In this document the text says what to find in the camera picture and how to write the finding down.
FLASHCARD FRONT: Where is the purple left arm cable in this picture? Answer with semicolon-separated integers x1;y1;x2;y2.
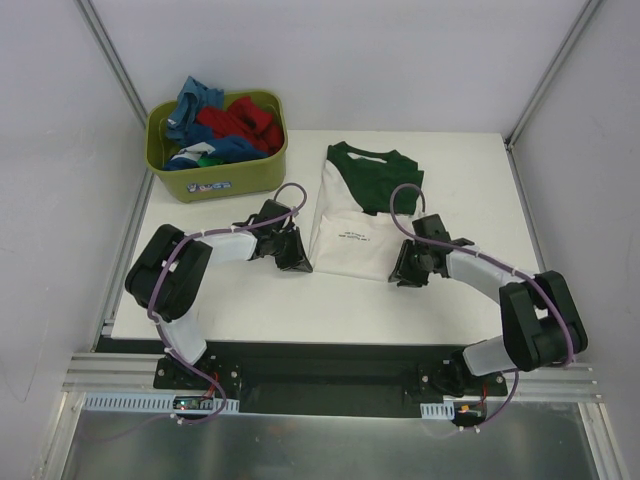
147;183;309;391

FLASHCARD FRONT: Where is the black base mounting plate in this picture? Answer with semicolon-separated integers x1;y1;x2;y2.
97;338;523;418

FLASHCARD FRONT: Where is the left aluminium frame post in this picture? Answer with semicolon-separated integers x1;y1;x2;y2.
74;0;147;126

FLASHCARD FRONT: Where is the aluminium front rail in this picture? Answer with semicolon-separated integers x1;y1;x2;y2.
62;352;604;403

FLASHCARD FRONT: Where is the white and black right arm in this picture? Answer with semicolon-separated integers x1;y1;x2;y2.
389;214;588;395

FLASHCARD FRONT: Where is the aluminium frame post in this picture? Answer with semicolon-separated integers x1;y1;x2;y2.
504;0;606;152
74;0;147;126

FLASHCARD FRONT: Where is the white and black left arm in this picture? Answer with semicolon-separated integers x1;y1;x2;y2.
125;199;313;389

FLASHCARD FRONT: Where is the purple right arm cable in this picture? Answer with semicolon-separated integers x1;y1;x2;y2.
389;182;579;369

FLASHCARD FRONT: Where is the right aluminium frame post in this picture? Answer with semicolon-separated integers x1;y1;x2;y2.
504;0;606;152

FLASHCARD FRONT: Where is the blue t-shirt in bin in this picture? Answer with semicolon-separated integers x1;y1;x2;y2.
163;76;268;171

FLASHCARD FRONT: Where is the red t-shirt in bin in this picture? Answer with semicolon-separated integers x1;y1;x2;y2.
196;96;284;156

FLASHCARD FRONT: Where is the white left cable duct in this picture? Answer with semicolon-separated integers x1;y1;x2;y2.
83;393;240;416

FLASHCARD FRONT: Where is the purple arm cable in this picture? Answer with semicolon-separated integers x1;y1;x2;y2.
147;183;309;391
389;182;579;369

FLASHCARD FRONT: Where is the white green-sleeved Charlie Brown shirt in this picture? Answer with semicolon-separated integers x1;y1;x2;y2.
310;141;424;282

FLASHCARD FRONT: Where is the white right cable duct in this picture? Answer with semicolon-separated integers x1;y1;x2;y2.
419;400;486;421

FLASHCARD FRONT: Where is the white cable duct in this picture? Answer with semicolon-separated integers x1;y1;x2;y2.
419;400;486;421
83;393;240;416

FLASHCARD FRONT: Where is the bright green cloth in bin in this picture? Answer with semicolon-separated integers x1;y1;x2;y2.
197;156;224;168

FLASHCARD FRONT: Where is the olive green plastic bin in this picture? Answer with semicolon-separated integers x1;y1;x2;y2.
145;100;288;203

